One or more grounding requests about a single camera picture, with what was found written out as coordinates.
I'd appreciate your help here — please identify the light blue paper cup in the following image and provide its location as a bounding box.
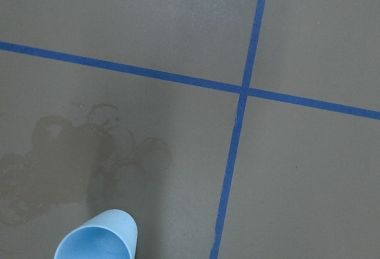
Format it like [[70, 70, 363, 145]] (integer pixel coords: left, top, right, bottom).
[[54, 209, 138, 258]]

